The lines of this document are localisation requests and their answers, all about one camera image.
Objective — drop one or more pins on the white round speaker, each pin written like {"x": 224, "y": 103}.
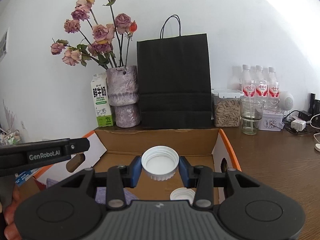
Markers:
{"x": 286, "y": 101}

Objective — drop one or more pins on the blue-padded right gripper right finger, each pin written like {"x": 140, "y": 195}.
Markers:
{"x": 198, "y": 177}

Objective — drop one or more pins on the white tin box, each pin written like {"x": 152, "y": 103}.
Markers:
{"x": 271, "y": 121}

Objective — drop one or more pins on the clear jar of seeds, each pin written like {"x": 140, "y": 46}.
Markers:
{"x": 226, "y": 107}

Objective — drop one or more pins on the dried pink rose bouquet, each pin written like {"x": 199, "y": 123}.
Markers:
{"x": 106, "y": 44}

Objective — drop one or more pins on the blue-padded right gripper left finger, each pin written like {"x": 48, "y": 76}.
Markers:
{"x": 118, "y": 178}

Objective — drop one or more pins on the small white bottle cap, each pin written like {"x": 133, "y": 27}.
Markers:
{"x": 183, "y": 193}

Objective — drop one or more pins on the blue white brochures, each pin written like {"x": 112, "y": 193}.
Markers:
{"x": 21, "y": 178}

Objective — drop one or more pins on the large white bottle cap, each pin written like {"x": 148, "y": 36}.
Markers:
{"x": 160, "y": 162}

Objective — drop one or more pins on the person's left hand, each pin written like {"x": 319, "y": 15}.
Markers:
{"x": 8, "y": 227}

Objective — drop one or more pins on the black paper bag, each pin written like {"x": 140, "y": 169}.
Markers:
{"x": 174, "y": 82}

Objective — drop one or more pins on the purple ceramic vase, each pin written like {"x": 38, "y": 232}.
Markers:
{"x": 123, "y": 95}

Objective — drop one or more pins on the white power strip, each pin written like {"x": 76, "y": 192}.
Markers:
{"x": 298, "y": 125}

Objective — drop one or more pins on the clear glass cup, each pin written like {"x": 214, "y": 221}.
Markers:
{"x": 251, "y": 113}

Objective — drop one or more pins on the white green milk carton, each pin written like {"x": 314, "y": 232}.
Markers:
{"x": 104, "y": 111}

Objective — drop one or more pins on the pack of water bottles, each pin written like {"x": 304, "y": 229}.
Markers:
{"x": 251, "y": 81}

